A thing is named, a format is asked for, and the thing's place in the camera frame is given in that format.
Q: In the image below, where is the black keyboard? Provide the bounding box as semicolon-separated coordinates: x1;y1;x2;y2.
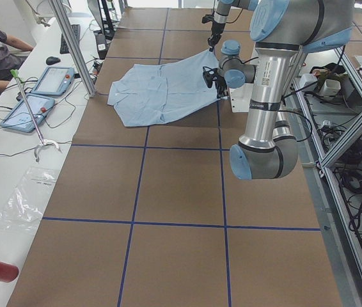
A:
59;24;81;54

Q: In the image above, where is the clear plastic bag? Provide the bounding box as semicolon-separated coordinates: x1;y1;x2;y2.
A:
0;167;60;235

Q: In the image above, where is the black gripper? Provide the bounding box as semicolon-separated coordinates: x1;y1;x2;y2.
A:
214;76;228;100
207;22;223;52

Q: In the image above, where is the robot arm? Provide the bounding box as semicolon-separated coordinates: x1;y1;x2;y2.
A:
201;0;259;51
212;1;354;180

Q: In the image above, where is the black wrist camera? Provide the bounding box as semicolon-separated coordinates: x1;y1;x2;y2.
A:
203;67;218;88
201;14;214;24

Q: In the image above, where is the far teach pendant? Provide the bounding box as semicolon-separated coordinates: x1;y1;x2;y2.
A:
31;66;75;97

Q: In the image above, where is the grey aluminium post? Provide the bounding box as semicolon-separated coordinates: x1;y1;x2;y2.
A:
49;0;95;98

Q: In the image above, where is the near teach pendant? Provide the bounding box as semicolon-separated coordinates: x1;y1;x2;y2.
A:
0;94;55;132

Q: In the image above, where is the black computer mouse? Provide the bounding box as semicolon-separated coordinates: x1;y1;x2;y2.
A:
45;56;61;66

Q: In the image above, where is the reacher grabber tool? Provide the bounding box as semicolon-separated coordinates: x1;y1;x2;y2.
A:
10;69;61;162

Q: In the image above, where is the teach pendant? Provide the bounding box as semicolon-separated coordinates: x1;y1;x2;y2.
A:
31;66;75;97
0;94;55;132

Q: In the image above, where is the light blue button-up shirt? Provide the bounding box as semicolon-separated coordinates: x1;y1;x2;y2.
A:
107;51;218;127

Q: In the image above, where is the aluminium frame rail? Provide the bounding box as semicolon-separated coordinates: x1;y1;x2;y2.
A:
283;47;362;307

